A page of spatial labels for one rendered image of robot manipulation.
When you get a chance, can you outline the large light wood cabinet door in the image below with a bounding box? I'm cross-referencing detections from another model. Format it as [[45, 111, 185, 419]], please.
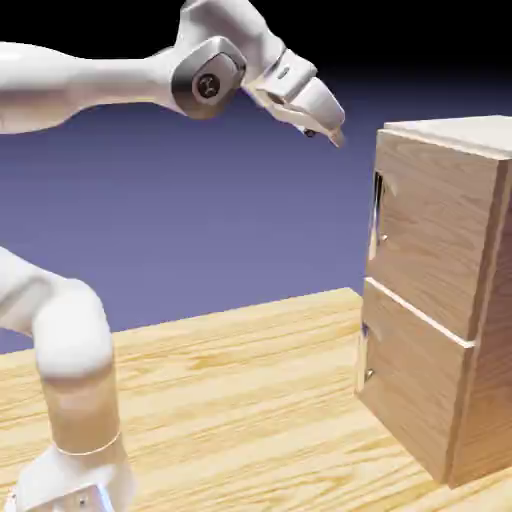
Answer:
[[364, 129, 502, 342]]

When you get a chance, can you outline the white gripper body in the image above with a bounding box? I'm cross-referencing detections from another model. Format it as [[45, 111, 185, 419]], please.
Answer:
[[265, 76, 347, 136]]

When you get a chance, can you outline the long silver door handle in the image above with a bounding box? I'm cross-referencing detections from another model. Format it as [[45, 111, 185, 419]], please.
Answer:
[[366, 170, 388, 262]]

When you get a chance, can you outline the light wood cabinet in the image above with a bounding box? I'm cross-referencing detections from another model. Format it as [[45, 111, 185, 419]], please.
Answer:
[[353, 114, 512, 492]]

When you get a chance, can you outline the small light wood cabinet door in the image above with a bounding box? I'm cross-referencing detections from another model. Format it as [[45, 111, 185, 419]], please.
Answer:
[[354, 278, 476, 486]]

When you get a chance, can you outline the short silver door handle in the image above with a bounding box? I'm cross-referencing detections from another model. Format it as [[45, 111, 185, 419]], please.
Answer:
[[354, 321, 376, 396]]

